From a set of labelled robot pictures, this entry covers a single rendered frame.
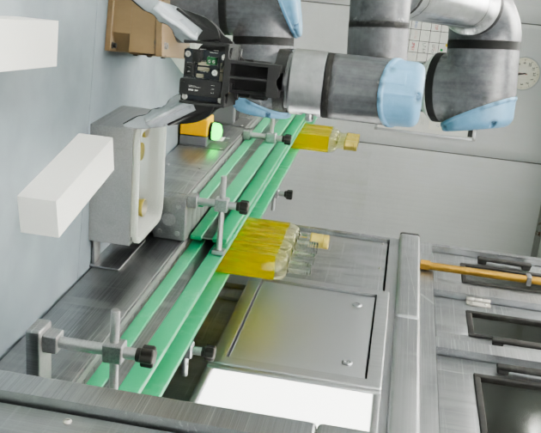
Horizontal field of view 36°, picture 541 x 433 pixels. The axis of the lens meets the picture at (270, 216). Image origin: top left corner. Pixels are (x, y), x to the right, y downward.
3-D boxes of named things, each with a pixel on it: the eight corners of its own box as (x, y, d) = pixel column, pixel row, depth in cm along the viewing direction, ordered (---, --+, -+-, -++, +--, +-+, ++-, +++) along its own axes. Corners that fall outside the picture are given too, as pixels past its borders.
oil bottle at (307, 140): (273, 146, 288) (355, 156, 285) (275, 130, 286) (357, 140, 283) (276, 142, 293) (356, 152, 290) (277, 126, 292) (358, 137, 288)
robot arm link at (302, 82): (331, 51, 99) (324, 120, 101) (294, 47, 100) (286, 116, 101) (325, 51, 92) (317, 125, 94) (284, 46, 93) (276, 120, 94)
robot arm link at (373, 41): (410, 31, 109) (410, 27, 98) (404, 118, 111) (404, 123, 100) (349, 29, 110) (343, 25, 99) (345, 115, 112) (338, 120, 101)
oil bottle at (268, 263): (190, 269, 183) (286, 283, 180) (191, 245, 181) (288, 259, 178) (196, 259, 188) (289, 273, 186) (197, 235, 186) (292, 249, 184)
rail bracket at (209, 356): (140, 374, 155) (210, 385, 153) (141, 340, 153) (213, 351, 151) (146, 363, 159) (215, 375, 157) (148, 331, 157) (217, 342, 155)
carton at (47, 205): (16, 196, 122) (56, 201, 122) (78, 132, 143) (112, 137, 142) (21, 232, 125) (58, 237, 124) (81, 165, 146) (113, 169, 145)
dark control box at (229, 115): (203, 120, 235) (233, 125, 234) (205, 93, 232) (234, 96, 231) (210, 115, 243) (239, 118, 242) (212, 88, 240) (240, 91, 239)
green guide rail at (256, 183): (189, 239, 177) (227, 244, 176) (190, 234, 177) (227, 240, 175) (300, 93, 340) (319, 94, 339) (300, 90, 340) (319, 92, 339)
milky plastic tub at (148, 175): (90, 241, 155) (136, 248, 154) (92, 123, 147) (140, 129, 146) (121, 212, 171) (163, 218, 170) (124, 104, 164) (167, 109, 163)
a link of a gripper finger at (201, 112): (153, 102, 101) (214, 65, 99) (157, 101, 103) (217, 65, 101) (173, 137, 101) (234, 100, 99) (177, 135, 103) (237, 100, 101)
